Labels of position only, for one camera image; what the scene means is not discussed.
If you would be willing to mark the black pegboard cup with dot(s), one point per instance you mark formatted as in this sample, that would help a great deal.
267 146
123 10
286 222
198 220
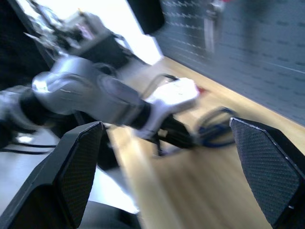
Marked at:
149 14

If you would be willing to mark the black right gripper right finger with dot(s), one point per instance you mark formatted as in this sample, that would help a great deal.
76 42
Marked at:
269 171

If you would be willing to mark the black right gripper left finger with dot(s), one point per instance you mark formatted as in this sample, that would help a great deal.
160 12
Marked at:
59 181

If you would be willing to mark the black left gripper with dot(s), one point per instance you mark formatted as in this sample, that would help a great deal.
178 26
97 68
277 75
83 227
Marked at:
176 136

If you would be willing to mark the grey perforated pegboard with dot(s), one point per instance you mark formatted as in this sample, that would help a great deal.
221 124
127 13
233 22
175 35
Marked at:
250 47

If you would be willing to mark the black equipment box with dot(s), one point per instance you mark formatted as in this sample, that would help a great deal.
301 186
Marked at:
104 50

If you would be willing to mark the blue black scissors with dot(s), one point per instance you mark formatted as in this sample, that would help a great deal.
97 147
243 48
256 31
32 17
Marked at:
214 140

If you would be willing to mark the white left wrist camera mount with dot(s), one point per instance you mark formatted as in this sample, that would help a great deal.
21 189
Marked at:
174 95

